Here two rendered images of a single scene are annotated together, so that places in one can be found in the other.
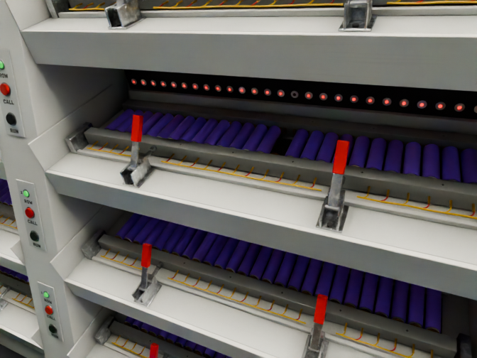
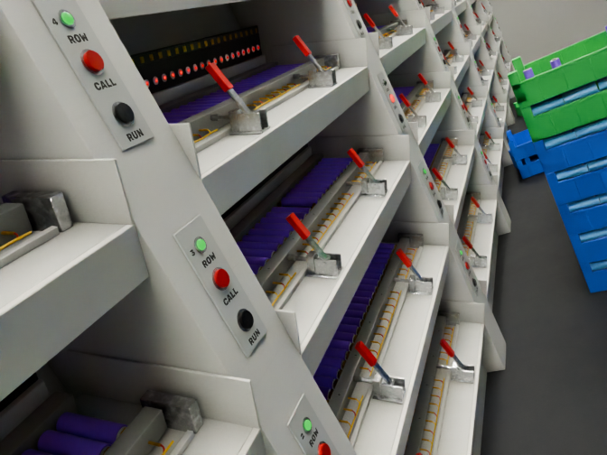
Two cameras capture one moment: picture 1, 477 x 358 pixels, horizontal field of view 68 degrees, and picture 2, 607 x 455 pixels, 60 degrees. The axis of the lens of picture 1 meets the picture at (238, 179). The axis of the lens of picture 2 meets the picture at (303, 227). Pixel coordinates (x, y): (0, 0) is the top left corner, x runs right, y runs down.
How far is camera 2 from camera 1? 0.85 m
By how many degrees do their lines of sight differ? 79
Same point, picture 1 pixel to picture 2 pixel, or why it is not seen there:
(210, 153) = (312, 223)
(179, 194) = (352, 246)
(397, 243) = (392, 180)
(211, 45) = (310, 114)
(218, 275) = (368, 329)
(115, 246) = not seen: hidden behind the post
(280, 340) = (416, 304)
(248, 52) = (320, 111)
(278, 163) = (331, 197)
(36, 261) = not seen: outside the picture
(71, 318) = not seen: outside the picture
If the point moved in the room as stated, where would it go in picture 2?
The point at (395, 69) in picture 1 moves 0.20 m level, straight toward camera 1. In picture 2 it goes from (348, 97) to (466, 41)
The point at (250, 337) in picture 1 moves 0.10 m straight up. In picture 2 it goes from (417, 319) to (393, 267)
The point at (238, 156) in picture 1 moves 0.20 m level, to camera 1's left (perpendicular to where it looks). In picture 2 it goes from (320, 210) to (328, 254)
